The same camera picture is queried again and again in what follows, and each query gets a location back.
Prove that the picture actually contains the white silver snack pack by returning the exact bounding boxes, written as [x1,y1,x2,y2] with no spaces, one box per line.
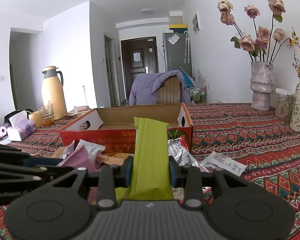
[78,140,106,163]

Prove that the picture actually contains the green snack pack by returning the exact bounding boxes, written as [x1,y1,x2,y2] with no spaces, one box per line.
[115,117,174,204]

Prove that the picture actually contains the small orange snack pack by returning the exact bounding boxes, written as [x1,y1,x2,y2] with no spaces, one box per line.
[51,141,134,167]

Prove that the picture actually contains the pink snack pack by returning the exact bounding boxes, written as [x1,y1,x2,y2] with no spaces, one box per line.
[60,145,97,172]

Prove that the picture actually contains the red silver snack bag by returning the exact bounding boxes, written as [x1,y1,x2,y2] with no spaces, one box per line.
[167,129,199,167]

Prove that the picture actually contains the white flat snack wrapper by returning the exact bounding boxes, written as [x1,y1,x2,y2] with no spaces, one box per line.
[200,152,247,177]

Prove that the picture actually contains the purple tissue pack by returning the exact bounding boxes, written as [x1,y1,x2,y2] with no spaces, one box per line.
[7,110,36,141]

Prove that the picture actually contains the yellow round container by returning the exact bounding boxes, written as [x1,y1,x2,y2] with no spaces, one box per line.
[29,111,43,127]

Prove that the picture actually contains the red cardboard box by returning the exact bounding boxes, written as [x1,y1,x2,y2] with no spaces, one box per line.
[60,102,193,153]

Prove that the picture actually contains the glass cup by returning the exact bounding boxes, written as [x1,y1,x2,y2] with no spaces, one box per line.
[38,104,54,126]

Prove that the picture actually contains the folded patterned cloth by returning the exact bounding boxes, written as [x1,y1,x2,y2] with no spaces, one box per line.
[65,106,91,116]

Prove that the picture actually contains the yellow thermos jug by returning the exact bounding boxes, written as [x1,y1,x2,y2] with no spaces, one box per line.
[42,66,67,120]

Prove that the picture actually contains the patterned red tablecloth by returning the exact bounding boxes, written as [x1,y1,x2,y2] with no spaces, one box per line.
[0,103,300,239]

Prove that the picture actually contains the wooden chair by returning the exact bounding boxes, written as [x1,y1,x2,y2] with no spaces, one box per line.
[157,76,181,104]

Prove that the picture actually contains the purple jacket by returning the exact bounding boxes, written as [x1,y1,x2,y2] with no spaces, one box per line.
[128,70,191,106]

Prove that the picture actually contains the glass jar with lid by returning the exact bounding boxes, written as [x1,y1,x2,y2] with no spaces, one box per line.
[275,88,294,122]

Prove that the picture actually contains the grey refrigerator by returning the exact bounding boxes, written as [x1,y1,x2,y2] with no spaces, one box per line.
[162,31,192,76]

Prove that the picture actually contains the dark brown door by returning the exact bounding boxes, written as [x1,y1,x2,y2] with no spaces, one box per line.
[121,36,159,100]

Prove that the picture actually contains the pink ceramic vase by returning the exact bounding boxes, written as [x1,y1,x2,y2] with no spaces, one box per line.
[250,61,274,111]

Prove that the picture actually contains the yellow box on fridge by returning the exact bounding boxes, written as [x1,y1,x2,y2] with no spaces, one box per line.
[169,24,188,34]

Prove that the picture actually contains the dried pink roses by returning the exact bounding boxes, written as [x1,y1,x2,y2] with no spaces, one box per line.
[217,0,288,64]

